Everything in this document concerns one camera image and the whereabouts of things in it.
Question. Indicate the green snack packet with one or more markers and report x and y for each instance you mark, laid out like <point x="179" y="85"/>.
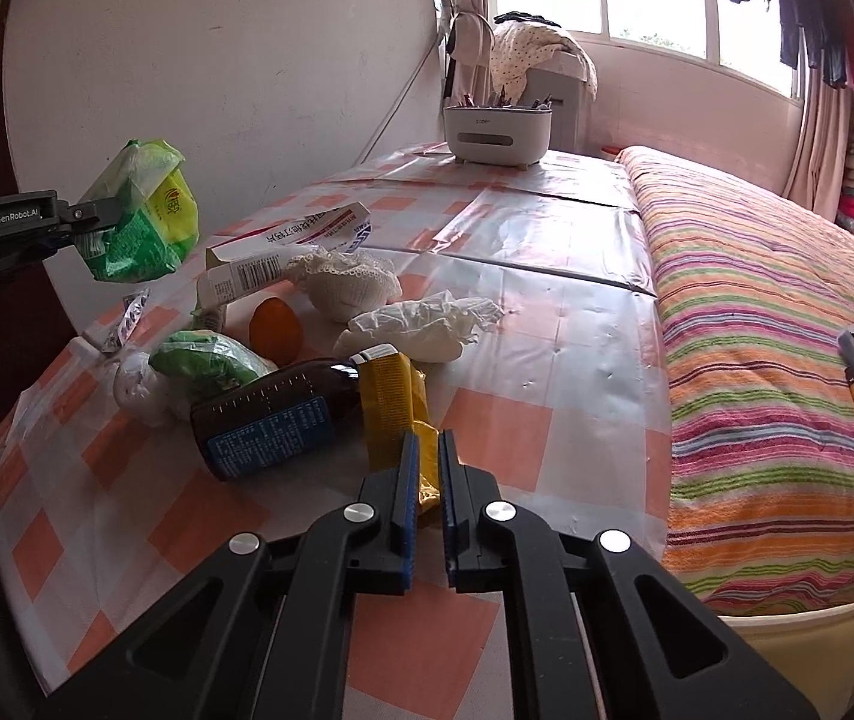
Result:
<point x="149" y="229"/>

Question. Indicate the white medicine box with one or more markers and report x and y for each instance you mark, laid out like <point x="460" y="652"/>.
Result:
<point x="299" y="234"/>

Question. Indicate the green plastic bag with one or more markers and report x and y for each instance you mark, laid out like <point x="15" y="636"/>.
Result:
<point x="209" y="364"/>

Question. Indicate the brown medicine bottle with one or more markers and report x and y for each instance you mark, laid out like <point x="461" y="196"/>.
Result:
<point x="269" y="420"/>

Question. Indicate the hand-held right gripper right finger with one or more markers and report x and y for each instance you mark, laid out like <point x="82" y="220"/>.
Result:
<point x="448" y="517"/>

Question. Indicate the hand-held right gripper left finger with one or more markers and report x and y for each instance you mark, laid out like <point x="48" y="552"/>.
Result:
<point x="408" y="517"/>

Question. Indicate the orange checked tablecloth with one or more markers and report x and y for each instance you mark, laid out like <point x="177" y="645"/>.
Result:
<point x="532" y="300"/>

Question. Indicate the yellow packet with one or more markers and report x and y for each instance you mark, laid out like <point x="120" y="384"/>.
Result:
<point x="393" y="409"/>

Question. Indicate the white utensil holder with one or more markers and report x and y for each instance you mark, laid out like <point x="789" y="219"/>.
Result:
<point x="498" y="135"/>

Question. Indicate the dotted cream cloth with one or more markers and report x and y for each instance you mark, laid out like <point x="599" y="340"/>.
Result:
<point x="524" y="52"/>

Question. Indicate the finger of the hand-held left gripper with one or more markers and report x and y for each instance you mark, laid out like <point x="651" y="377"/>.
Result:
<point x="60" y="251"/>
<point x="97" y="214"/>

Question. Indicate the window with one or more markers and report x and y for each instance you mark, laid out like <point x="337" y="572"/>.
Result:
<point x="659" y="0"/>

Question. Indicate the large white tissue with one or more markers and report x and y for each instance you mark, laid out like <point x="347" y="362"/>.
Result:
<point x="419" y="326"/>

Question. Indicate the dark red wooden door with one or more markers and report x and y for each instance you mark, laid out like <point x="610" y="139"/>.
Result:
<point x="15" y="337"/>

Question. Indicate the cream plastic bin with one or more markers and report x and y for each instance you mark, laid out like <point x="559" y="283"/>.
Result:
<point x="809" y="652"/>

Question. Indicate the white hanging hat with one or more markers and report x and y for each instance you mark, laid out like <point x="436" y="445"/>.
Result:
<point x="468" y="37"/>

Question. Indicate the white floor appliance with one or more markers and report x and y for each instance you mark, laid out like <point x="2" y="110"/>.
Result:
<point x="558" y="109"/>

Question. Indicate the silver blister pack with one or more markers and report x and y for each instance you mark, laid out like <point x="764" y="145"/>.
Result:
<point x="126" y="322"/>

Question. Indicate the striped bed blanket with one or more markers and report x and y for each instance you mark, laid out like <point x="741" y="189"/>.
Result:
<point x="757" y="360"/>

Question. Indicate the orange fruit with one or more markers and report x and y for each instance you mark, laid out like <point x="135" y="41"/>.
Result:
<point x="275" y="331"/>

